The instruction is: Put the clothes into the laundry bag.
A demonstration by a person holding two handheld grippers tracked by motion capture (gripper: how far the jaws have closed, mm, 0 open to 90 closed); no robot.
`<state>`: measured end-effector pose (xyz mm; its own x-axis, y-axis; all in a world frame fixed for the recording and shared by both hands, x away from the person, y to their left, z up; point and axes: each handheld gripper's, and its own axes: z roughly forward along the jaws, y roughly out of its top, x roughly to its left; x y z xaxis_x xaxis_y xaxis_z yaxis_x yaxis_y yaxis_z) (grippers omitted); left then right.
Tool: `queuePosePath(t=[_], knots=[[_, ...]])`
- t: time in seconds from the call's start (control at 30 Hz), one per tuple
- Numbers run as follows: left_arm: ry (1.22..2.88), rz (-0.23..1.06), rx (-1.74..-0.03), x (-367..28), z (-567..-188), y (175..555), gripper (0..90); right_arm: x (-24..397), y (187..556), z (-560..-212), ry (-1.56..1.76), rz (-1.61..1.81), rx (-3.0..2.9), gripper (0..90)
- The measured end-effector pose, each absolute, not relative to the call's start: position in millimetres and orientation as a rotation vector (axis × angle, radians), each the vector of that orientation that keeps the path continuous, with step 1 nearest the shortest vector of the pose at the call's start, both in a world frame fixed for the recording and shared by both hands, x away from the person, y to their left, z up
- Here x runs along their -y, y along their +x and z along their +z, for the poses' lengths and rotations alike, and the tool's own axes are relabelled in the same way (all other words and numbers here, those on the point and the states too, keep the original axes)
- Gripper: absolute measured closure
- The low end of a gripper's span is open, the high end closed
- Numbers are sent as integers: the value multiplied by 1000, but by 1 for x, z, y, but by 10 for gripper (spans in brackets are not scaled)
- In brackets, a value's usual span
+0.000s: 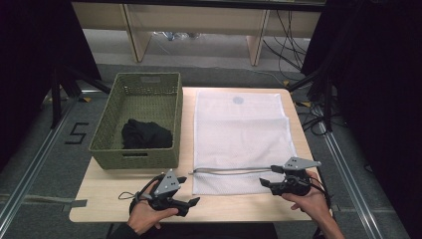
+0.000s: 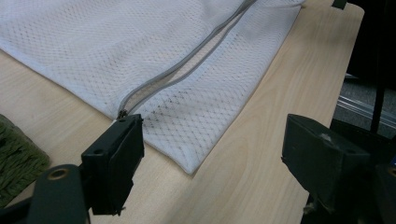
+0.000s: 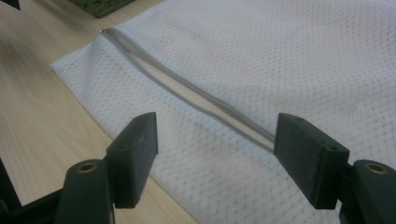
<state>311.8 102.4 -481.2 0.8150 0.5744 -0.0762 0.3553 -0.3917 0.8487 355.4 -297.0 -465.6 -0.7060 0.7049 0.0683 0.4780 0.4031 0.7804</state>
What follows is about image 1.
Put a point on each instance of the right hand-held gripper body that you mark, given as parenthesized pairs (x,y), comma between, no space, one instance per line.
(297,164)

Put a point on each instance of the person's dark lap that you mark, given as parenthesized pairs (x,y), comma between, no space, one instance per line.
(215,231)

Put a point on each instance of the person's left hand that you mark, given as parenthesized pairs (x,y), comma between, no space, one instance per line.
(142,215)

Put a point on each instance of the white mesh laundry bag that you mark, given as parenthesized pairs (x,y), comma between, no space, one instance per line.
(242,132)

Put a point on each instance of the black cloth garment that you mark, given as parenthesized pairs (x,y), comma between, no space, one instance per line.
(146,134)

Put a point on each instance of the clear plastic bag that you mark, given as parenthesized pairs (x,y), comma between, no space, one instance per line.
(175,35)

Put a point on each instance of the black metal stand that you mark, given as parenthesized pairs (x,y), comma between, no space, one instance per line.
(328,99)
(56,99)

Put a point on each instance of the dark curtain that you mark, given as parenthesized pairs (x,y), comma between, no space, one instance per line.
(30,66)
(381,83)

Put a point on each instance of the green woven basket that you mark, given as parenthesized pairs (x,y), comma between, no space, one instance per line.
(147,104)

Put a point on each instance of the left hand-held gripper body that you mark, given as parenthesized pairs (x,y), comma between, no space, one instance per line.
(167,186)

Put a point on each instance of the grey floor tape strip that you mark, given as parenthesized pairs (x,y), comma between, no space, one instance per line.
(49,200)

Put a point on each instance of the light wooden desk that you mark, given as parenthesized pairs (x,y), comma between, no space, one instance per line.
(199,20)

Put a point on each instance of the person's right hand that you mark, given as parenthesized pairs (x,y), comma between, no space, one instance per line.
(315,202)

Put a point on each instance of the metal floor rail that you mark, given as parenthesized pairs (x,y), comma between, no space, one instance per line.
(33,166)
(348,186)

